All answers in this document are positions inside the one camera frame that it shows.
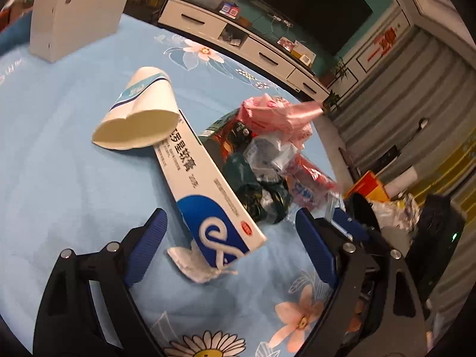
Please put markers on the pink plastic bag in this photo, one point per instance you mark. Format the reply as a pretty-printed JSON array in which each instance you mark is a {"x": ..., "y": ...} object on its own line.
[{"x": 275, "y": 115}]

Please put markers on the white power strip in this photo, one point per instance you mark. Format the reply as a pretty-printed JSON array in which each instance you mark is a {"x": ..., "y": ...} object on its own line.
[{"x": 282, "y": 20}]

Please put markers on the orange yellow shopping bag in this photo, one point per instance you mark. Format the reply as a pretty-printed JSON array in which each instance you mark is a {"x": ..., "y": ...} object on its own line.
[{"x": 366, "y": 186}]

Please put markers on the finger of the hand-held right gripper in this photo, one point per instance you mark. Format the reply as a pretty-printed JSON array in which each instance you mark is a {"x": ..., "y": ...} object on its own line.
[{"x": 351, "y": 227}]

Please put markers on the white paper cup blue stripe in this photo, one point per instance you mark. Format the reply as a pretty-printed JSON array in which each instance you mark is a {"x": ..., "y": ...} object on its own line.
[{"x": 145, "y": 96}]

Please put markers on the white tv cabinet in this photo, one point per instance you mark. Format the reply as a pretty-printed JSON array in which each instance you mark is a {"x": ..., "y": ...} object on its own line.
[{"x": 256, "y": 50}]

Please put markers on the crumpled white tissue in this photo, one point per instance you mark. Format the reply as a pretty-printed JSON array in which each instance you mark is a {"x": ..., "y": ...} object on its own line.
[{"x": 193, "y": 266}]

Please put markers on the yellow curtain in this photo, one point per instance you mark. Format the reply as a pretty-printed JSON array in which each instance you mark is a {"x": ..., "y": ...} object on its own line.
[{"x": 457, "y": 167}]

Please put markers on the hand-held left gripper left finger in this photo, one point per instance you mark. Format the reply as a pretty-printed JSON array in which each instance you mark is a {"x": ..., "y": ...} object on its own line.
[{"x": 148, "y": 245}]

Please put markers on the red snack packet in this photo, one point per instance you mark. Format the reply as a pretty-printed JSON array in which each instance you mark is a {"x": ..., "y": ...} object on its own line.
[{"x": 308, "y": 182}]

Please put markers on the black television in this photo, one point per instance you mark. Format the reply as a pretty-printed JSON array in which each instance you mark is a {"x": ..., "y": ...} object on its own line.
[{"x": 297, "y": 0}]

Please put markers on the white paper roll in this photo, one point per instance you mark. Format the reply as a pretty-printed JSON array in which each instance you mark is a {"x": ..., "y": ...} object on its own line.
[{"x": 403, "y": 178}]

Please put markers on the white cardboard box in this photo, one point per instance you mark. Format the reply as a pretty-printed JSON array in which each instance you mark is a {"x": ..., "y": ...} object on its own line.
[{"x": 74, "y": 18}]

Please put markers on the potted plant brown pot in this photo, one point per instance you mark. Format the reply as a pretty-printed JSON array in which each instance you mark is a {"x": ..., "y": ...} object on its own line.
[{"x": 337, "y": 70}]

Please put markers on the small potted plant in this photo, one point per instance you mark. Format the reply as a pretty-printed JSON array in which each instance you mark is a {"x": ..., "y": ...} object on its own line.
[{"x": 331, "y": 100}]

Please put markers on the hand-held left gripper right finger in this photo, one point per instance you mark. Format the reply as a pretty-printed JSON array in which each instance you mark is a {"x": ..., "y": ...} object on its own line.
[{"x": 316, "y": 247}]

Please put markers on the clear plastic wrapper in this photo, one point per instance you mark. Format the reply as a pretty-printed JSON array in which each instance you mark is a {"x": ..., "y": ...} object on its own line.
[{"x": 267, "y": 152}]

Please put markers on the red wall decoration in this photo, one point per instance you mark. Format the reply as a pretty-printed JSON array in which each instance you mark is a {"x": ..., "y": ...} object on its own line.
[{"x": 385, "y": 42}]

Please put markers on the green snack bag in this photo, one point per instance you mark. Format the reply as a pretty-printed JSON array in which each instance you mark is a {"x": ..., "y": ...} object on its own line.
[{"x": 241, "y": 182}]

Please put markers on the small red card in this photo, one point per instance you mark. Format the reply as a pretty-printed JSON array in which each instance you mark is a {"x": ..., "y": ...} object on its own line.
[{"x": 286, "y": 44}]

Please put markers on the desk calendar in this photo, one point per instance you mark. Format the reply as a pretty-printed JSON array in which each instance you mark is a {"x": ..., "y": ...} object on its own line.
[{"x": 303, "y": 52}]

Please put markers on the white plastic bag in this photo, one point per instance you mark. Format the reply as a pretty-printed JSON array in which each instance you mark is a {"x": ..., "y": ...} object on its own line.
[{"x": 398, "y": 212}]

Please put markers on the blue white medicine box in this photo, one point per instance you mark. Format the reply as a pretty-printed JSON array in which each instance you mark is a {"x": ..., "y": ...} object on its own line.
[{"x": 193, "y": 178}]

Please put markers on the grey curtain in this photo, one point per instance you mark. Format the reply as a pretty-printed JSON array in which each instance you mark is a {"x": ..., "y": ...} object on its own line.
[{"x": 401, "y": 111}]

